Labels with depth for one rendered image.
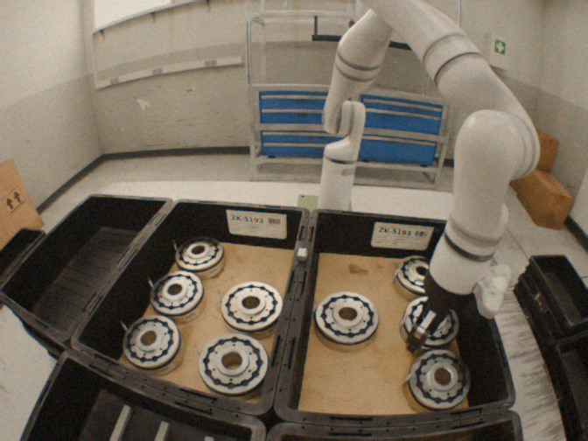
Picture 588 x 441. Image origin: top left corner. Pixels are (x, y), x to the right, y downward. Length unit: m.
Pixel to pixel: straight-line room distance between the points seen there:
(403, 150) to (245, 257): 2.07
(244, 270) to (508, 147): 0.49
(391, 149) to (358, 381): 2.19
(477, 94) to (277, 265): 0.46
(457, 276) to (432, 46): 0.25
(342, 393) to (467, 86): 0.41
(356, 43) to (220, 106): 2.89
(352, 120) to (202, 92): 2.79
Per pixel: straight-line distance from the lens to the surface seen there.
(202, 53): 3.34
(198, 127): 3.50
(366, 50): 0.53
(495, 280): 0.37
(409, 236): 0.59
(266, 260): 0.59
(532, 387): 0.77
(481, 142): 0.26
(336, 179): 0.76
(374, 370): 0.45
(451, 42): 0.32
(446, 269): 0.34
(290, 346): 0.34
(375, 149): 2.44
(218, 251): 0.58
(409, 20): 0.35
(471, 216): 0.30
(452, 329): 0.50
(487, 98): 0.33
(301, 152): 2.41
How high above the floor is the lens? 1.23
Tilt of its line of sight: 35 degrees down
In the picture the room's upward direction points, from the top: straight up
